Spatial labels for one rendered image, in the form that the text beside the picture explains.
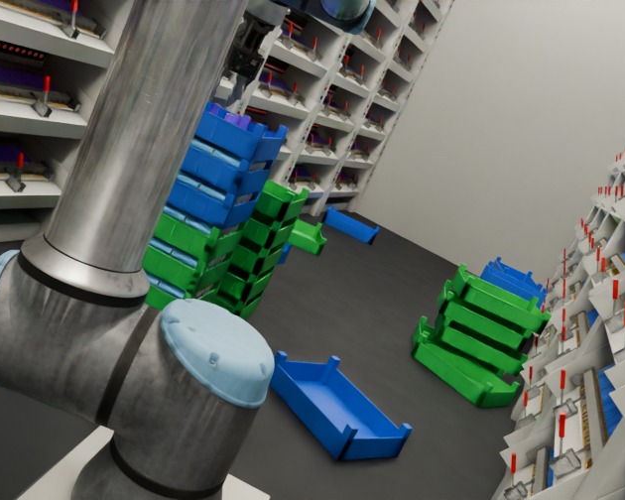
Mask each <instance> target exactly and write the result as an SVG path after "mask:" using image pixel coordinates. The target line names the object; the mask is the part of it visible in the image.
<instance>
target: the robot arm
mask: <svg viewBox="0 0 625 500"><path fill-rule="evenodd" d="M376 2H377V0H134V2H133V5H132V8H131V10H130V13H129V16H128V18H127V21H126V24H125V26H124V29H123V31H122V34H121V37H120V39H119V42H118V45H117V47H116V50H115V53H114V55H113V58H112V61H111V63H110V66H109V68H108V71H107V74H106V75H105V78H104V81H103V83H102V86H101V89H100V91H99V94H98V97H97V99H96V102H95V104H94V107H93V110H92V112H91V115H90V118H89V120H88V123H87V126H86V128H85V131H84V134H83V136H82V139H81V141H80V144H79V147H78V149H77V152H76V155H75V157H74V160H73V163H72V165H71V168H70V171H69V173H68V176H67V178H66V181H65V184H64V186H63V189H62V193H61V196H60V199H59V201H58V204H57V207H56V209H55V212H54V214H53V217H52V220H51V222H50V225H49V228H48V230H47V231H45V232H43V233H41V234H38V235H36V236H33V237H31V238H28V239H26V240H25V241H24V242H23V244H22V247H21V250H10V251H7V252H5V253H4V254H2V255H1V256H0V387H4V388H9V389H11V390H14V391H16V392H19V393H21V394H23V395H26V396H28V397H31V398H33V399H36V400H38V401H41V402H43V403H46V404H48V405H51V406H53V407H56V408H58V409H60V410H63V411H65V412H68V413H70V414H73V415H75V416H78V417H80V418H83V419H85V420H88V421H90V422H93V423H95V424H98V425H100V426H103V427H106V428H108V429H110V430H113V431H114V433H113V435H112V438H111V440H110V441H109V442H108V443H107V444H106V445H105V446H104V447H103V448H102V449H101V450H100V451H99V452H98V453H97V454H96V455H95V456H94V457H93V458H92V459H91V460H90V461H89V462H88V463H87V464H86V465H85V466H84V467H83V469H82V470H81V471H80V473H79V475H78V476H77V478H76V481H75V483H74V486H73V488H72V491H71V495H70V500H222V487H223V484H224V482H225V479H226V477H227V475H228V473H229V471H230V469H231V467H232V465H233V463H234V461H235V458H236V456H237V454H238V452H239V450H240V448H241V446H242V444H243V442H244V440H245V438H246V436H247V434H248V432H249V430H250V428H251V426H252V424H253V421H254V419H255V417H256V415H257V413H258V411H259V409H260V407H261V405H262V404H263V403H264V401H265V398H266V394H267V389H268V386H269V384H270V381H271V378H272V376H273V373H274V368H275V362H274V356H273V353H272V351H271V349H270V347H269V346H268V343H267V342H266V340H265V339H264V338H263V337H262V335H261V334H260V333H259V332H258V331H257V330H256V329H255V328H254V327H252V326H251V325H250V324H249V323H248V322H246V321H245V320H243V319H242V318H241V317H239V316H237V315H234V314H232V313H230V312H229V311H228V310H226V309H224V308H221V307H219V306H217V305H214V304H211V303H208V302H205V301H201V300H195V299H185V300H182V299H178V300H174V301H172V302H170V303H169V304H168V305H167V306H165V308H164V309H163V310H162V311H160V310H158V309H156V308H154V307H151V306H149V305H147V304H144V301H145V299H146V297H147V294H148V292H149V289H150V282H149V280H148V278H147V276H146V274H145V272H144V269H143V267H142V261H143V259H144V256H145V254H146V251H147V249H148V246H149V244H150V241H151V239H152V237H153V234H154V232H155V229H156V227H157V224H158V222H159V219H160V217H161V215H162V212H163V210H164V207H165V205H166V202H167V200H168V197H169V195H170V193H171V190H172V188H173V185H174V183H175V180H176V178H177V175H178V173H179V171H180V168H181V166H182V163H183V161H184V158H185V156H186V153H187V151H188V147H189V145H190V142H191V140H192V137H193V135H194V132H195V130H196V128H197V125H198V123H199V120H200V118H201V115H202V113H203V110H204V108H205V106H206V103H207V101H208V98H209V99H210V100H212V98H213V96H214V95H215V93H216V88H217V86H218V85H219V84H220V81H221V79H222V78H223V77H224V76H225V75H227V73H228V72H229V71H230V70H231V71H233V72H236V73H237V74H236V83H235V85H234V86H233V87H232V92H231V94H230V95H228V99H227V102H226V107H229V106H230V105H232V104H233V103H234V102H236V101H237V100H240V99H241V98H242V95H243V93H244V91H245V90H246V88H247V86H248V85H249V84H250V83H251V82H252V81H253V80H255V78H256V76H257V74H258V72H259V70H260V68H261V66H262V64H263V62H264V60H265V57H264V53H263V49H261V48H260V47H261V45H262V43H263V40H264V38H265V36H268V34H269V32H273V31H274V29H275V27H276V26H281V25H282V23H283V21H284V19H285V17H286V14H287V15H290V13H291V11H290V10H289V9H290V7H291V6H292V7H294V8H296V9H298V10H301V11H303V12H305V13H307V14H309V15H311V16H314V17H316V18H318V19H320V20H322V21H324V22H326V23H327V24H330V25H332V26H334V27H336V28H338V29H340V30H342V31H343V32H344V33H349V34H352V35H355V36H356V35H359V34H360V33H361V32H362V30H363V29H364V27H365V25H366V24H367V22H368V20H369V18H370V16H371V14H372V11H373V9H374V7H375V4H376ZM242 16H243V17H244V18H245V19H246V21H244V22H243V23H241V24H240V21H241V19H242ZM239 24H240V25H239Z"/></svg>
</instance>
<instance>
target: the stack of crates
mask: <svg viewBox="0 0 625 500"><path fill-rule="evenodd" d="M309 193H310V190H309V189H308V188H306V187H303V189H302V191H301V193H300V194H298V193H296V192H294V191H292V190H290V189H288V188H286V187H283V186H281V185H279V184H277V183H275V182H273V181H271V180H269V179H267V180H266V183H265V185H264V187H263V189H262V191H261V194H260V196H259V198H258V201H257V203H256V205H255V208H254V210H253V212H252V214H251V217H250V219H249V221H248V223H247V226H246V228H245V230H244V233H243V235H242V237H241V240H240V242H239V244H238V246H237V249H236V251H235V253H234V255H233V258H232V260H231V262H230V265H229V267H228V269H227V272H226V274H225V276H224V278H223V280H222V283H221V285H220V287H219V290H218V292H217V294H216V297H215V299H214V301H213V304H214V305H217V306H219V307H221V308H224V309H226V310H228V311H229V312H230V313H232V314H234V315H237V316H239V317H241V318H242V319H243V320H245V319H246V318H247V317H248V316H250V315H251V314H252V313H254V312H255V311H256V309H257V307H258V305H259V303H260V301H261V298H262V296H263V294H264V292H265V289H266V287H267V285H268V283H269V281H270V279H271V276H272V274H273V272H274V270H275V267H276V265H277V263H278V261H279V259H280V257H281V254H282V252H283V250H284V248H285V246H286V243H287V241H288V239H289V237H290V235H291V232H292V230H293V228H294V226H295V224H296V221H297V219H298V217H299V215H300V213H301V211H302V208H303V206H304V204H305V202H306V200H307V197H308V195H309Z"/></svg>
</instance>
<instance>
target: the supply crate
mask: <svg viewBox="0 0 625 500"><path fill-rule="evenodd" d="M211 106H212V103H211V102H209V101H207V104H206V106H205V109H204V110H203V113H202V115H201V118H200V120H199V123H198V125H197V128H196V130H195V132H194V135H196V136H198V137H200V138H202V139H204V140H206V141H208V142H210V143H212V144H214V145H216V146H218V147H221V148H223V149H225V150H227V151H229V152H231V153H233V154H235V155H237V156H239V157H241V158H243V159H245V160H247V161H249V162H257V161H268V160H276V158H277V156H278V154H279V152H280V149H281V147H282V145H283V142H284V140H285V138H286V135H287V133H288V131H289V128H288V127H285V126H283V125H280V126H279V128H278V131H277V133H276V134H275V133H273V132H271V131H269V130H267V128H268V127H267V126H266V125H264V124H261V123H257V124H255V123H252V122H250V121H249V124H248V126H247V128H246V130H244V129H242V128H240V127H238V126H236V125H234V124H232V123H230V122H228V121H226V120H224V118H225V116H226V113H231V114H233V116H234V115H235V114H234V113H232V112H230V111H228V110H226V109H223V108H221V107H220V108H219V111H218V113H217V116H215V115H213V114H211V113H209V111H210V108H211Z"/></svg>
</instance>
